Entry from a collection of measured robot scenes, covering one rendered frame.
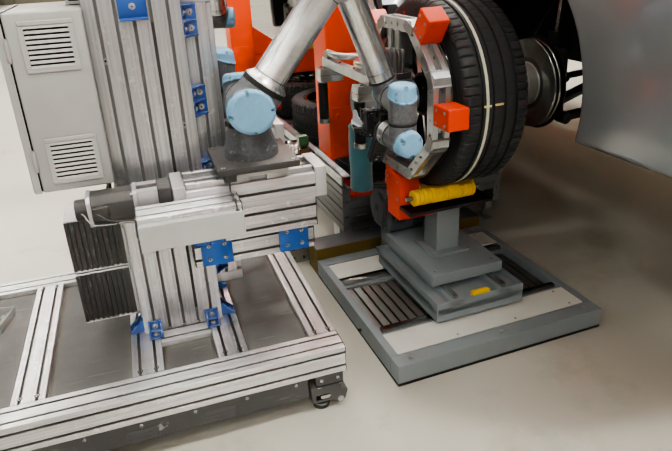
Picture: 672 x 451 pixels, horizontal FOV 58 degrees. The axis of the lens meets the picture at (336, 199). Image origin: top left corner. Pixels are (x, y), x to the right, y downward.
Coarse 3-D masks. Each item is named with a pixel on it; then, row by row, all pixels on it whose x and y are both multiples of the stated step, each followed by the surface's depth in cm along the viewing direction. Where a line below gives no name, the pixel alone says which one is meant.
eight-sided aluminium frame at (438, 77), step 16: (384, 16) 207; (400, 16) 205; (384, 32) 213; (416, 48) 190; (432, 48) 189; (432, 64) 185; (432, 80) 184; (448, 80) 185; (432, 96) 185; (448, 96) 187; (432, 112) 187; (432, 128) 189; (432, 144) 191; (448, 144) 193; (384, 160) 228; (400, 160) 219; (416, 160) 203; (432, 160) 202; (416, 176) 210
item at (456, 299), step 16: (384, 256) 251; (400, 272) 238; (416, 272) 236; (496, 272) 235; (416, 288) 226; (432, 288) 225; (448, 288) 219; (464, 288) 225; (480, 288) 219; (496, 288) 221; (512, 288) 222; (432, 304) 216; (448, 304) 214; (464, 304) 216; (480, 304) 219; (496, 304) 222
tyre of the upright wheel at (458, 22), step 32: (416, 0) 201; (448, 0) 195; (480, 0) 198; (448, 32) 186; (480, 32) 187; (512, 32) 190; (480, 64) 184; (512, 64) 188; (480, 96) 184; (512, 96) 188; (480, 128) 189; (512, 128) 194; (448, 160) 200; (480, 160) 200
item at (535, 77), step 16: (528, 48) 218; (544, 48) 210; (528, 64) 218; (544, 64) 212; (528, 80) 215; (544, 80) 213; (560, 80) 209; (528, 96) 217; (544, 96) 215; (528, 112) 225; (544, 112) 216
